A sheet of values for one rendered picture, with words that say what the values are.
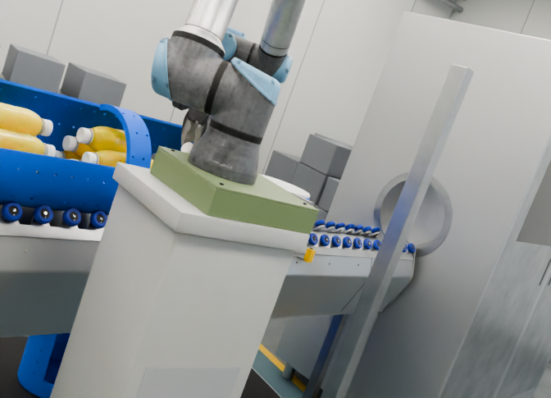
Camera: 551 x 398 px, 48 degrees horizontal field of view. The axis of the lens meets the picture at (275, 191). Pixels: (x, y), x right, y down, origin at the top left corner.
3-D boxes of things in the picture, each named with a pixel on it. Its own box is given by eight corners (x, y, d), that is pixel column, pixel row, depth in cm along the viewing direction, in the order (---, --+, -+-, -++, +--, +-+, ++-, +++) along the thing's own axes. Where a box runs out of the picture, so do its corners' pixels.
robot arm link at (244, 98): (261, 139, 125) (286, 76, 123) (199, 116, 125) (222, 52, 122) (265, 136, 137) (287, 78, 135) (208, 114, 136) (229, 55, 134)
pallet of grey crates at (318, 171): (383, 308, 534) (434, 179, 517) (316, 302, 484) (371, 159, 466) (301, 253, 626) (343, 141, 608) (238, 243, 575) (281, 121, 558)
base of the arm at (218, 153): (267, 189, 132) (284, 146, 131) (213, 177, 122) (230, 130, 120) (227, 166, 143) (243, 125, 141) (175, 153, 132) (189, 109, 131)
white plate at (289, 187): (296, 184, 294) (295, 186, 294) (243, 168, 283) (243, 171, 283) (320, 200, 269) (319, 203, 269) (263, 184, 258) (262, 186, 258)
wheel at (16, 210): (23, 201, 139) (19, 203, 141) (4, 199, 136) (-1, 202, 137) (25, 221, 138) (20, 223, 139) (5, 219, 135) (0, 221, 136)
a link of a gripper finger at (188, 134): (195, 155, 179) (209, 126, 176) (179, 152, 174) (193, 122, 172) (189, 150, 180) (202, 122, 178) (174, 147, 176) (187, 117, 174)
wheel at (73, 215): (82, 208, 151) (77, 209, 152) (66, 206, 147) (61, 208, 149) (83, 225, 150) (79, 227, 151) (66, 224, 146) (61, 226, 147)
